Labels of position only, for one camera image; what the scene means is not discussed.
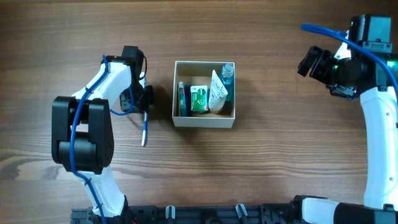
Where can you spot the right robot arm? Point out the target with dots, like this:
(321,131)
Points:
(364,68)

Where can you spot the blue razor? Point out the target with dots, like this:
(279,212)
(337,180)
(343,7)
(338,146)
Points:
(188,99)

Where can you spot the blue white toothbrush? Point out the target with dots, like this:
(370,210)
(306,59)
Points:
(144,131)

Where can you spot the white cream tube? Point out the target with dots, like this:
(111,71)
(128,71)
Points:
(217,95)

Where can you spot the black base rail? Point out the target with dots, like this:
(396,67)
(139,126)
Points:
(238,214)

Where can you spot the green soap box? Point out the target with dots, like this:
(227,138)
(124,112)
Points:
(199,98)

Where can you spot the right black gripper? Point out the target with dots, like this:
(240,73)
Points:
(323,66)

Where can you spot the white cardboard box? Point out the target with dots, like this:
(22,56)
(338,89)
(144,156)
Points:
(199,73)

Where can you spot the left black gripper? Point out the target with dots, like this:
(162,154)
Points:
(137,101)

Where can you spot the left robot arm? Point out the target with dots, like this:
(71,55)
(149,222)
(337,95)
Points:
(82,133)

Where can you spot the blue mouthwash bottle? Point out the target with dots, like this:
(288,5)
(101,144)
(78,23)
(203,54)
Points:
(227,78)

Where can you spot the red green toothpaste tube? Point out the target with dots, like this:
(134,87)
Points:
(182,100)

